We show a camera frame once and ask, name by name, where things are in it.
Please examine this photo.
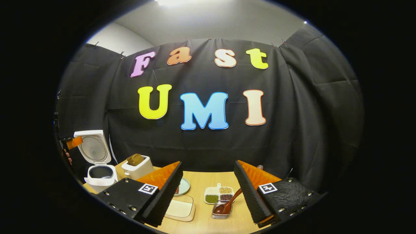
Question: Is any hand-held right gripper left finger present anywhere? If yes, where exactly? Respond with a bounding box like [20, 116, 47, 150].
[96, 162, 183, 228]

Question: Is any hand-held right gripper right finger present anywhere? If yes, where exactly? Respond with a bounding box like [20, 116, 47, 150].
[234, 160, 327, 228]

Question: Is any clear rice container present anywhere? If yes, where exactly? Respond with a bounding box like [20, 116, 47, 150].
[164, 194, 196, 222]

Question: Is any brown wooden spoon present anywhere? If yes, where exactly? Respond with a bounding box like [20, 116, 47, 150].
[213, 188, 243, 215]

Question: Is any clear chopstick holder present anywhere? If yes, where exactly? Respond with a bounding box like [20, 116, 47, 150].
[212, 200, 233, 219]

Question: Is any white rice cooker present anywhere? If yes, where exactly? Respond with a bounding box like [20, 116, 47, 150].
[74, 130, 118, 193]

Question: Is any green plate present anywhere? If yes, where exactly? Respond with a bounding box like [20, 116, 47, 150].
[175, 177, 190, 196]

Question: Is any white toaster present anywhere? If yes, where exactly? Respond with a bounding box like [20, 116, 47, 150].
[122, 155, 154, 180]

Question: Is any white divided bean dish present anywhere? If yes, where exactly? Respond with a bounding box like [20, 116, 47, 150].
[204, 183, 234, 204]

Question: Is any brown bread slice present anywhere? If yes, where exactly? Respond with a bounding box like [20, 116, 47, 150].
[126, 153, 146, 166]

